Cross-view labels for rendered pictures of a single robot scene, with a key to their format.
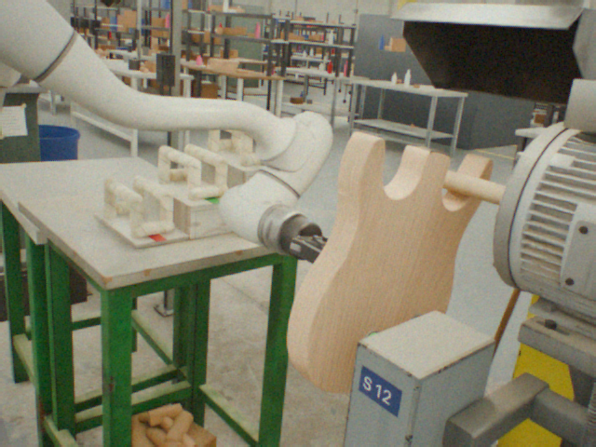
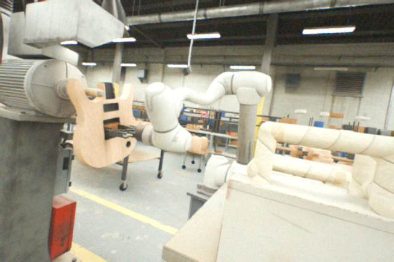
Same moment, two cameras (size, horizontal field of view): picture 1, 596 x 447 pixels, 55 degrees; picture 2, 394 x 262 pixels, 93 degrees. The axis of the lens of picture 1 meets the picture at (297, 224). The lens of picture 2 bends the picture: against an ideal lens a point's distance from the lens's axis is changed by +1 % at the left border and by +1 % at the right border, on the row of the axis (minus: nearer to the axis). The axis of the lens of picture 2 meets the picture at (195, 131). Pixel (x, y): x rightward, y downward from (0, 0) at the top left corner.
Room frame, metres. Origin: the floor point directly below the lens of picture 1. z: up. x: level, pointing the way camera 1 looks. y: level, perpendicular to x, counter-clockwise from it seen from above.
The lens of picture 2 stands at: (1.85, -0.16, 1.19)
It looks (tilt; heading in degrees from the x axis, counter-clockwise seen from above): 3 degrees down; 155
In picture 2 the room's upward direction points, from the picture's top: 8 degrees clockwise
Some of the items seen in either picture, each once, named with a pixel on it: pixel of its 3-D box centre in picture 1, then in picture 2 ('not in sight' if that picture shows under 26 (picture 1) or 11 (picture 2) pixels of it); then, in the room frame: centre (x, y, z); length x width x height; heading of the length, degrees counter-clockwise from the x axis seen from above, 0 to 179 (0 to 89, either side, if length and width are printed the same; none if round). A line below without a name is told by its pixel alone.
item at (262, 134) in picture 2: not in sight; (263, 157); (1.60, 0.10, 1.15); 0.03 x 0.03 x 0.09
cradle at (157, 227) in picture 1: (154, 228); not in sight; (1.36, 0.36, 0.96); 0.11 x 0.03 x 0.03; 132
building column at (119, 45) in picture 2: not in sight; (116, 75); (-9.27, -0.10, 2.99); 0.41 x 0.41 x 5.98; 42
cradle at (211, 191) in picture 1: (209, 191); not in sight; (1.46, 0.24, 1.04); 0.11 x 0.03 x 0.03; 132
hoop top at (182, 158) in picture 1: (179, 157); (299, 164); (1.51, 0.34, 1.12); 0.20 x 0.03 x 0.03; 41
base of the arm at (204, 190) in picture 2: not in sight; (210, 188); (0.72, 0.56, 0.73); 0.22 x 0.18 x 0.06; 35
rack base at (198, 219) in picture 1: (191, 205); not in sight; (1.53, 0.30, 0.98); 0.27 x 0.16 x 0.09; 42
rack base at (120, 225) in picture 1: (140, 225); not in sight; (1.43, 0.42, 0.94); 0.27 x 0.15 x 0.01; 42
